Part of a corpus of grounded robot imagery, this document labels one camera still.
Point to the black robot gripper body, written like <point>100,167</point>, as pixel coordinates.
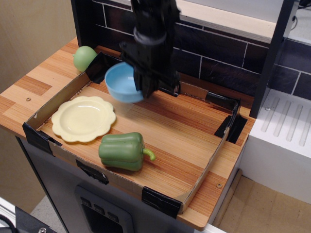
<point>153,56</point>

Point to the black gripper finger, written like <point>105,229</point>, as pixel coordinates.
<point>138,79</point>
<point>149,85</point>

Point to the light blue bowl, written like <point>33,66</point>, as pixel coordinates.
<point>120,83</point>

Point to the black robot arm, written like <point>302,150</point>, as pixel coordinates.
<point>155,17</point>

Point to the pale yellow scalloped plate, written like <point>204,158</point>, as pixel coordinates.
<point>83,119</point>

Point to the light green round toy fruit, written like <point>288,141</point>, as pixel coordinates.
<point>83,57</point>

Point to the green toy bell pepper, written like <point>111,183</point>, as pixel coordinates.
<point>125,151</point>

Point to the cardboard fence with black tape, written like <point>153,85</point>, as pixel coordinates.
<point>190,136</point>

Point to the grey toy oven panel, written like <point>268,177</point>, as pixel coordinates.
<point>101,215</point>

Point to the white toy sink drainboard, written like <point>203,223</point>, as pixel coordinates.
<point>277,153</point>

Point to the black vertical post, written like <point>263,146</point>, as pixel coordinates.
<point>282,30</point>

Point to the black device with cable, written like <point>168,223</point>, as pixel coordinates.
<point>18,221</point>

